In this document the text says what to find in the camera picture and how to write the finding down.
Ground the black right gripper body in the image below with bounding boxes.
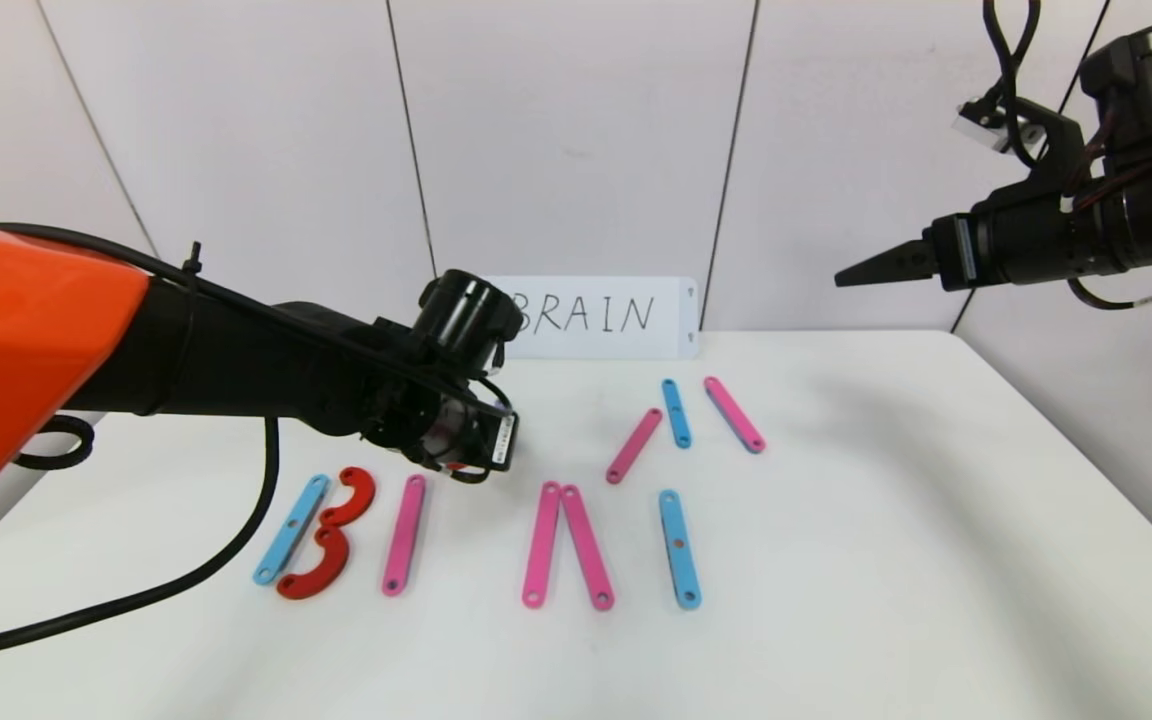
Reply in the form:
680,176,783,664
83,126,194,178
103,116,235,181
930,190,1080,292

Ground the pink bar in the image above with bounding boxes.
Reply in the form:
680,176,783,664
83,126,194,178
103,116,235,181
561,484,616,612
605,407,664,486
522,481,563,610
381,474,428,598
703,376,768,455

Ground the white BRAIN word card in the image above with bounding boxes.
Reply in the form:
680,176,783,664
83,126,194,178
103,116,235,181
506,276,700,360

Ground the light blue bar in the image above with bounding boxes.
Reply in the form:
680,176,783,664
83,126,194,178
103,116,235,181
252,474,330,587
659,489,703,611
661,378,693,450

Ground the large red curved piece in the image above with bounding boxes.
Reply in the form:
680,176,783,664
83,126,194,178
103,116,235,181
276,524,352,601

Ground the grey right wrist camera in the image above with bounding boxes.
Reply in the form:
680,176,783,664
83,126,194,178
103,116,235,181
954,100,1045,153

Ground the black right camera bracket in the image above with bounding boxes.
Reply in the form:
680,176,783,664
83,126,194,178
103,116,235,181
1016,100,1091,208

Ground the thin black cable white tag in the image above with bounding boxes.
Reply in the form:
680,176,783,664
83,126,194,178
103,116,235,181
1066,255,1152,311

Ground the looped black right cable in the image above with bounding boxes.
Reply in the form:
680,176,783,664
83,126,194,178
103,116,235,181
983,0,1042,171

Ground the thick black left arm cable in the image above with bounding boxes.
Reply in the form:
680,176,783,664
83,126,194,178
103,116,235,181
0,415,282,661

